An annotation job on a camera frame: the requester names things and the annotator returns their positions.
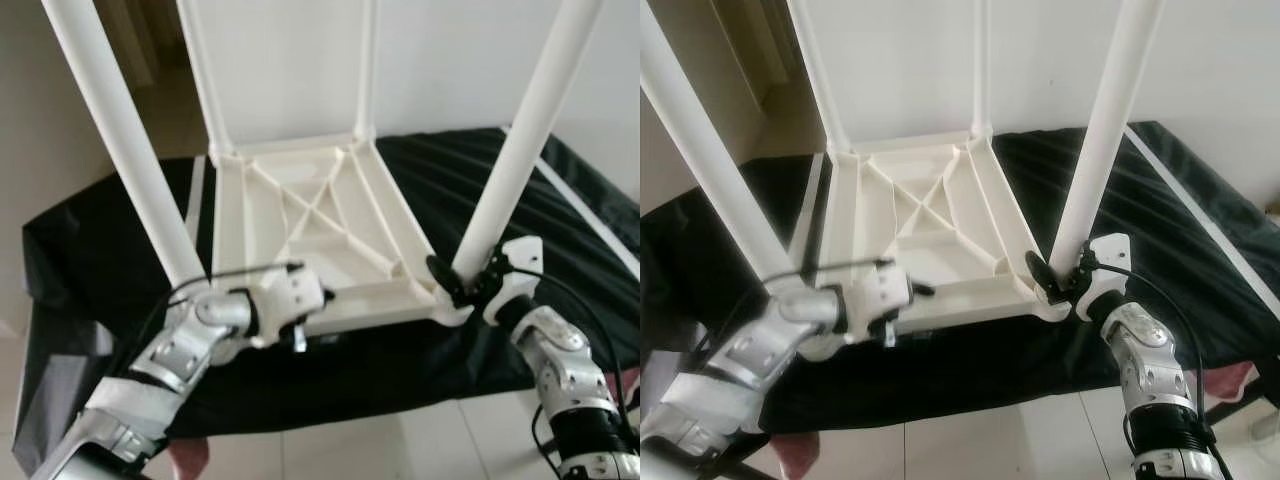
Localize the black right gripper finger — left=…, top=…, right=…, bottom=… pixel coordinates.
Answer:
left=1024, top=249, right=1067, bottom=302
left=424, top=254, right=469, bottom=307

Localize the white plastic table top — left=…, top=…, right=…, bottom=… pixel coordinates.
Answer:
left=205, top=134, right=474, bottom=337
left=800, top=130, right=1071, bottom=329

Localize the black tablecloth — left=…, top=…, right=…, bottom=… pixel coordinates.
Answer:
left=12, top=127, right=641, bottom=479
left=640, top=122, right=1280, bottom=479

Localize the white tape strip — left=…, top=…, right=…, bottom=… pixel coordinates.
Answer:
left=184, top=154, right=208, bottom=238
left=1123, top=125, right=1280, bottom=297
left=533, top=150, right=641, bottom=279
left=788, top=152, right=831, bottom=258

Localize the black metal table leg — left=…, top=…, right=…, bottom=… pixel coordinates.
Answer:
left=1205, top=385, right=1280, bottom=428

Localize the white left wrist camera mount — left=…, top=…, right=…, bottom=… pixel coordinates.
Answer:
left=843, top=260, right=914, bottom=348
left=244, top=264, right=327, bottom=350

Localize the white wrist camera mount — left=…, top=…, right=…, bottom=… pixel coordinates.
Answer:
left=482, top=236, right=547, bottom=327
left=1074, top=232, right=1134, bottom=322
left=843, top=260, right=914, bottom=348
left=244, top=264, right=327, bottom=350

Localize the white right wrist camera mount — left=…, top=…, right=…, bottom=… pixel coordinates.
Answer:
left=1074, top=232, right=1134, bottom=322
left=482, top=236, right=547, bottom=327

